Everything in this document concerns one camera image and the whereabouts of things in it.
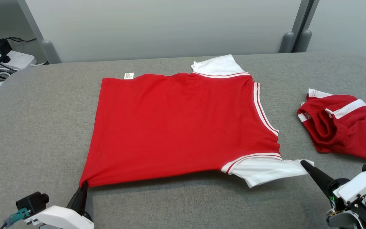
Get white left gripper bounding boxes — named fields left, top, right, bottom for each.
left=27, top=182, right=95, bottom=229

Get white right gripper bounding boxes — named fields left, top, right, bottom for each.
left=300, top=160, right=366, bottom=228

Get red shorts with white stripe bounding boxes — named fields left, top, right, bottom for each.
left=297, top=88, right=366, bottom=162

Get red T-shirt with white sleeves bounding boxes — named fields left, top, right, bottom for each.
left=79, top=54, right=315, bottom=189

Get white partition panel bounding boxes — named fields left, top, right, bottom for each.
left=307, top=0, right=366, bottom=60
left=26, top=0, right=302, bottom=63

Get black power adapter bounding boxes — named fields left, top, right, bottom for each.
left=0, top=38, right=13, bottom=64

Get teal left camera connector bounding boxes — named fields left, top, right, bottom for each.
left=4, top=208, right=31, bottom=227

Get grey partition post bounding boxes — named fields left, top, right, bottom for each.
left=278, top=0, right=311, bottom=53
left=295, top=0, right=320, bottom=53
left=17, top=0, right=62, bottom=64

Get thin black adapter cable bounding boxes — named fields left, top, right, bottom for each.
left=6, top=36, right=37, bottom=44

